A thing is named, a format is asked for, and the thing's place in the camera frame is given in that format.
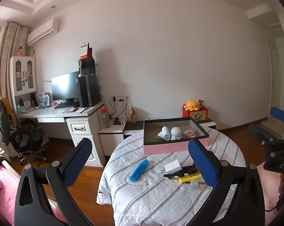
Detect clear plastic wrapper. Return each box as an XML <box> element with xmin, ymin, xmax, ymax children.
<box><xmin>191</xmin><ymin>180</ymin><xmax>209</xmax><ymax>190</ymax></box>

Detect yellow highlighter pen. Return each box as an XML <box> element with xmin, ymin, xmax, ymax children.
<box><xmin>178</xmin><ymin>173</ymin><xmax>202</xmax><ymax>183</ymax></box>

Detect black hair comb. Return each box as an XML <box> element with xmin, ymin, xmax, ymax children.
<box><xmin>163</xmin><ymin>164</ymin><xmax>198</xmax><ymax>180</ymax></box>

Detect white charger cube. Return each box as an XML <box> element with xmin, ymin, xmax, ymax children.
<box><xmin>164</xmin><ymin>160</ymin><xmax>182</xmax><ymax>174</ymax></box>

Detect pink block figure toy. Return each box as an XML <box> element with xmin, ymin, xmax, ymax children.
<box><xmin>181</xmin><ymin>130</ymin><xmax>199</xmax><ymax>139</ymax></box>

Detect white round robot figure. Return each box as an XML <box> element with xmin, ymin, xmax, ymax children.
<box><xmin>171</xmin><ymin>127</ymin><xmax>182</xmax><ymax>140</ymax></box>

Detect white plug night light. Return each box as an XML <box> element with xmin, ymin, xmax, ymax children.
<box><xmin>156</xmin><ymin>126</ymin><xmax>171</xmax><ymax>141</ymax></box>

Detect black office chair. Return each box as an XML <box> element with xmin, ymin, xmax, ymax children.
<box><xmin>0</xmin><ymin>97</ymin><xmax>48</xmax><ymax>166</ymax></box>

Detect white desk with drawers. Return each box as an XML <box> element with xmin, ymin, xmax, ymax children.
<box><xmin>19</xmin><ymin>104</ymin><xmax>106</xmax><ymax>167</ymax></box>

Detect low black white cabinet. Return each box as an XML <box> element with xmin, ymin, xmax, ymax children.
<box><xmin>98</xmin><ymin>118</ymin><xmax>217</xmax><ymax>157</ymax></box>

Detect striped white table cloth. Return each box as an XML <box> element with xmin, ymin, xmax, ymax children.
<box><xmin>96</xmin><ymin>124</ymin><xmax>247</xmax><ymax>226</ymax></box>

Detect orange cap water bottle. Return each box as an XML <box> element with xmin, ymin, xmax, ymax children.
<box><xmin>101</xmin><ymin>105</ymin><xmax>110</xmax><ymax>128</ymax></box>

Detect red cartoon box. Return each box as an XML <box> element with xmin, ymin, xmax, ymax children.
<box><xmin>182</xmin><ymin>108</ymin><xmax>209</xmax><ymax>121</ymax></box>

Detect black computer tower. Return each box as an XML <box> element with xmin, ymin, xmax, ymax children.
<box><xmin>77</xmin><ymin>75</ymin><xmax>100</xmax><ymax>108</ymax></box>

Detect black computer monitor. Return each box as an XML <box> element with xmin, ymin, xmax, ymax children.
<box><xmin>51</xmin><ymin>71</ymin><xmax>79</xmax><ymax>101</ymax></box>

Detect pink green storage box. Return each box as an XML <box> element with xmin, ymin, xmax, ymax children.
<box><xmin>143</xmin><ymin>117</ymin><xmax>211</xmax><ymax>155</ymax></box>

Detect anatomy torso model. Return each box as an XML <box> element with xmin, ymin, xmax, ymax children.
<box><xmin>130</xmin><ymin>107</ymin><xmax>137</xmax><ymax>124</ymax></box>

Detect orange octopus plush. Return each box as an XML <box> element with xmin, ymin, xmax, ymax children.
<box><xmin>183</xmin><ymin>100</ymin><xmax>199</xmax><ymax>111</ymax></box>

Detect white glass door cabinet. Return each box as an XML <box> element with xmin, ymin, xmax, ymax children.
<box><xmin>10</xmin><ymin>56</ymin><xmax>37</xmax><ymax>97</ymax></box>

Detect black box stack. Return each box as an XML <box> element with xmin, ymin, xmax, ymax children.
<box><xmin>78</xmin><ymin>58</ymin><xmax>96</xmax><ymax>75</ymax></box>

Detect beige curtain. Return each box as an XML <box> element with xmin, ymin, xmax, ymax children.
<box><xmin>0</xmin><ymin>21</ymin><xmax>32</xmax><ymax>101</ymax></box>

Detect white air conditioner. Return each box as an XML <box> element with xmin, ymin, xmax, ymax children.
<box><xmin>28</xmin><ymin>18</ymin><xmax>60</xmax><ymax>47</ymax></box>

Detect wall power sockets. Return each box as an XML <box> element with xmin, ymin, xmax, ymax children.
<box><xmin>111</xmin><ymin>94</ymin><xmax>131</xmax><ymax>106</ymax></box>

